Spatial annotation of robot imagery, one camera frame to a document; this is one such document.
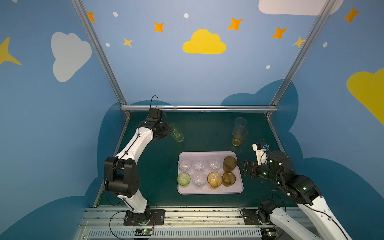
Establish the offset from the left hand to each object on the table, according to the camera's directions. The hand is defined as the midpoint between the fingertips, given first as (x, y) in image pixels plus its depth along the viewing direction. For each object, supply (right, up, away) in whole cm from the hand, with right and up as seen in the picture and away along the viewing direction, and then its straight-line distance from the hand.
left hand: (172, 128), depth 89 cm
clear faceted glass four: (+8, -22, 0) cm, 23 cm away
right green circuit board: (+50, -50, -18) cm, 73 cm away
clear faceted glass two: (+17, -22, 0) cm, 27 cm away
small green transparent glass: (+7, -29, -3) cm, 30 cm away
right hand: (+38, -15, -19) cm, 45 cm away
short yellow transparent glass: (+25, -30, -3) cm, 39 cm away
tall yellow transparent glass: (+46, -4, +15) cm, 49 cm away
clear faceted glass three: (+26, -22, +3) cm, 34 cm away
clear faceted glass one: (+17, -30, -2) cm, 34 cm away
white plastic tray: (+22, -24, -7) cm, 33 cm away
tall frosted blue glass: (+45, +5, +13) cm, 47 cm away
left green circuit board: (-11, -50, -18) cm, 54 cm away
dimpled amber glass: (+34, -30, -3) cm, 45 cm away
